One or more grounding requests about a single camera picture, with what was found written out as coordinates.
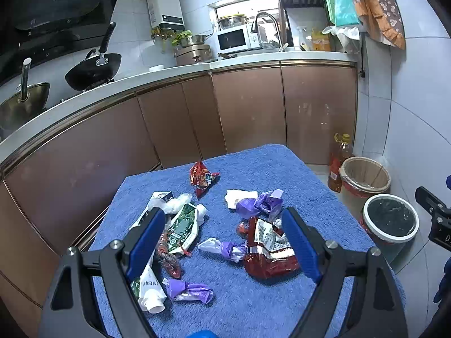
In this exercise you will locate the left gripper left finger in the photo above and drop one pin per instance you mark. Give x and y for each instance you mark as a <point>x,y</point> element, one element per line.
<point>71,308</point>

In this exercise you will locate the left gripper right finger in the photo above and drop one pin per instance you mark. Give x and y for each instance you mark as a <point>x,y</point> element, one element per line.
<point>375,308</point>

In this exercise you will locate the red clear plastic wrapper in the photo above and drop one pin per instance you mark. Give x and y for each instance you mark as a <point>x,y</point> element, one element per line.
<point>168,261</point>

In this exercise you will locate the large dark red bag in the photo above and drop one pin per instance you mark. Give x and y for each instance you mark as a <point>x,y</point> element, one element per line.
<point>269,254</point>

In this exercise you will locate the green white snack packet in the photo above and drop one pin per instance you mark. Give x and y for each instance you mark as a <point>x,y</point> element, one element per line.
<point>184,228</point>

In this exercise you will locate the clear white plastic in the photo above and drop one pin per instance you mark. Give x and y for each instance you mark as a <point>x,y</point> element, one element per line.
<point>174,205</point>

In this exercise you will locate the small red candy wrapper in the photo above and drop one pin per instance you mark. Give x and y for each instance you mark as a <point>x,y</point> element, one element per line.
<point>242,230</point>

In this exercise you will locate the white tissue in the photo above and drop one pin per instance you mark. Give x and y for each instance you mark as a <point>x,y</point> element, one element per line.
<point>234,196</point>

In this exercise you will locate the red snack bag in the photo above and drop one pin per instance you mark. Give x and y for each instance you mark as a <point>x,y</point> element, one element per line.
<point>201,178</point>

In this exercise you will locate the purple twisted wrapper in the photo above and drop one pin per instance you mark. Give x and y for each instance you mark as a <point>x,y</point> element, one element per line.
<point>228,250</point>

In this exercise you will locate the white trash bin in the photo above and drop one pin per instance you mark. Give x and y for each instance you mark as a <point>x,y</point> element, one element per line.
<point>391,222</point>

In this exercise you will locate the brown kitchen cabinets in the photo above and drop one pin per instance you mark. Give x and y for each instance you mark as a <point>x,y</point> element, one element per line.
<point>60,171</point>

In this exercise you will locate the kitchen faucet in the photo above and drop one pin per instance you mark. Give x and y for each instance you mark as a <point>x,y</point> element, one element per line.
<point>266,30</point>

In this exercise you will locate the wooden waste basket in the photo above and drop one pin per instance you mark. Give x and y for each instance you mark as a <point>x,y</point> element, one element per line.
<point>361,179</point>

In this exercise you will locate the cooking oil bottle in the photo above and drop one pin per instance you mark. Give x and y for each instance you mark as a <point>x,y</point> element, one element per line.
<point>340,151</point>

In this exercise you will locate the blue towel mat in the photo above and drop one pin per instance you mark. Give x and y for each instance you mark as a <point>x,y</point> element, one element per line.
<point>242,306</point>

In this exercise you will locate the white plastic bag hanging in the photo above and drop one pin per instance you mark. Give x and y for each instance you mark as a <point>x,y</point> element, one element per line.
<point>345,39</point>

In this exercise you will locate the yellow box on counter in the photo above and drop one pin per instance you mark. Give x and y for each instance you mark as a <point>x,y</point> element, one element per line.
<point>320,41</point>

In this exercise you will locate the orange patterned apron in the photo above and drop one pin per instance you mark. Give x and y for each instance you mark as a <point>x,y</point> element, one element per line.
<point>382,20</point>

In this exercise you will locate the teal hanging bag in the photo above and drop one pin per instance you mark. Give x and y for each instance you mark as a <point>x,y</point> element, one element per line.
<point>345,13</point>

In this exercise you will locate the black wok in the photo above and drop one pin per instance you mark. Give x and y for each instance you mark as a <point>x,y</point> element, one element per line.
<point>98,68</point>

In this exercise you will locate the brown rice cooker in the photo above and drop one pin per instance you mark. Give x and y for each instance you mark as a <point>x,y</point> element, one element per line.
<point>198,53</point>

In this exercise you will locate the white microwave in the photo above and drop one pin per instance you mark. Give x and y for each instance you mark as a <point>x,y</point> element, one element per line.
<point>236,39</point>

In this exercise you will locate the green potted plant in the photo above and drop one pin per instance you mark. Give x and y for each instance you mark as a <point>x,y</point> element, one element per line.
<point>177,38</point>

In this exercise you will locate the black range hood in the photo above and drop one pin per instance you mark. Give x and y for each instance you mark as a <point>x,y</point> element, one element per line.
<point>43,30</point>

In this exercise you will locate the steel pot on microwave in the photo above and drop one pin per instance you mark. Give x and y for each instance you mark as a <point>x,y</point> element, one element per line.
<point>232,21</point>

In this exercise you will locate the white water heater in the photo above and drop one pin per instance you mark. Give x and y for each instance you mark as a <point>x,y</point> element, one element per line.
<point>166,14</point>

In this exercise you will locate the steel pot with handle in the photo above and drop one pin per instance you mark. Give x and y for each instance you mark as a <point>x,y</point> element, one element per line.
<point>26,104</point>

